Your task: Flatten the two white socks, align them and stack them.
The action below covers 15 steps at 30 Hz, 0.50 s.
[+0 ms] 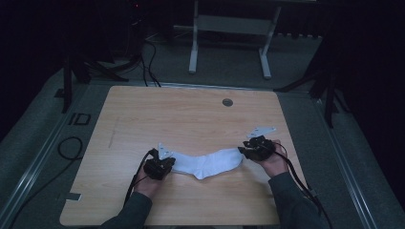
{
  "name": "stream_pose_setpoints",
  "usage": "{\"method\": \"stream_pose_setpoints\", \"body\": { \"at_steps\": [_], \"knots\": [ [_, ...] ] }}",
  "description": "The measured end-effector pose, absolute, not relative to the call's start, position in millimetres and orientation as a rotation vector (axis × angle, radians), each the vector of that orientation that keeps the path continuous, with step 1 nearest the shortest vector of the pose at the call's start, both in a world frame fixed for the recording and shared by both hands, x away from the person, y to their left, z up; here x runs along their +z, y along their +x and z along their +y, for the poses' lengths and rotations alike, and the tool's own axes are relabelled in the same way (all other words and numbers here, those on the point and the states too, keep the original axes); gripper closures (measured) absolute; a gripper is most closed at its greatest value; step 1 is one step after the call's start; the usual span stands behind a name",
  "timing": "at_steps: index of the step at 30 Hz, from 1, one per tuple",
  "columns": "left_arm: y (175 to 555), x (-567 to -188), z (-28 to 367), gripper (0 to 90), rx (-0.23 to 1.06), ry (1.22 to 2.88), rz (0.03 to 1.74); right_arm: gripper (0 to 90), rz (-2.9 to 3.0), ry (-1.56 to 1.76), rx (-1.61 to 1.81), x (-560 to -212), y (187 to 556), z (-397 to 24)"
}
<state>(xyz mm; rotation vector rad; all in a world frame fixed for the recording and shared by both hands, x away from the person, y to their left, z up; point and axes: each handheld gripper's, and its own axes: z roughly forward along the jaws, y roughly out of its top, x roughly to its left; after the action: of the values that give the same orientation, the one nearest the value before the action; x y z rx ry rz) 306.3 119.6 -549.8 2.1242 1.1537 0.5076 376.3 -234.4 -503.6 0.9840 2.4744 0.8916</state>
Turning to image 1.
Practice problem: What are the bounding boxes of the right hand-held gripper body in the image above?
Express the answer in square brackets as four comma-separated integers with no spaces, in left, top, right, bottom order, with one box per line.
[243,126,277,162]

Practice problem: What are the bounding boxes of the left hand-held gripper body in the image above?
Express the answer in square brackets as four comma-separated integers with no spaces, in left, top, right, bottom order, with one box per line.
[142,142,177,181]

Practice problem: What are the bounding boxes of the white sock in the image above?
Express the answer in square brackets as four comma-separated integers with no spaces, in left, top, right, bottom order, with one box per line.
[171,147,245,181]

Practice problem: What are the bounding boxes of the person's right hand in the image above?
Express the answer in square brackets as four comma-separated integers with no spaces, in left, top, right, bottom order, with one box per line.
[257,138,289,179]

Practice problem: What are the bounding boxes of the person's left hand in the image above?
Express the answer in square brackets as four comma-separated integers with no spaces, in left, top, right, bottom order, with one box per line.
[133,171,164,200]

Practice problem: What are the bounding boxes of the black metal stand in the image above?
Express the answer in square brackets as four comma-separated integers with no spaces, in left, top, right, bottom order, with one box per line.
[272,31,352,130]
[60,18,144,115]

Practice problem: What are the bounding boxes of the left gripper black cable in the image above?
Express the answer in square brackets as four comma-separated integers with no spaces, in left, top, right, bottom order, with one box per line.
[123,149,156,207]

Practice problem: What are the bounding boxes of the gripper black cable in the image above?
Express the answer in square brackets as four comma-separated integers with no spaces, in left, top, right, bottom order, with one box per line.
[123,149,156,207]
[272,142,334,229]

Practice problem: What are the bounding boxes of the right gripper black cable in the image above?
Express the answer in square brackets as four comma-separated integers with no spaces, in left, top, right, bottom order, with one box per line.
[272,142,334,229]

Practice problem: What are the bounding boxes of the metal floor rail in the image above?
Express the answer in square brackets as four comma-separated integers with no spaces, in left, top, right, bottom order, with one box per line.
[0,94,90,229]
[313,94,380,229]

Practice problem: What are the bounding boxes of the black floor cable loop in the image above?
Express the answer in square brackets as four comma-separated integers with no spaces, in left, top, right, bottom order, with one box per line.
[6,135,84,229]

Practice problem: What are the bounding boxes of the black hanging cables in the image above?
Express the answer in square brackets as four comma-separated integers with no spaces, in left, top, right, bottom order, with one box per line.
[139,34,162,88]

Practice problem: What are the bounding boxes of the white desk frame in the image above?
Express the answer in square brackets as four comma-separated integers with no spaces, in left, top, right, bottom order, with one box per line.
[187,0,284,80]

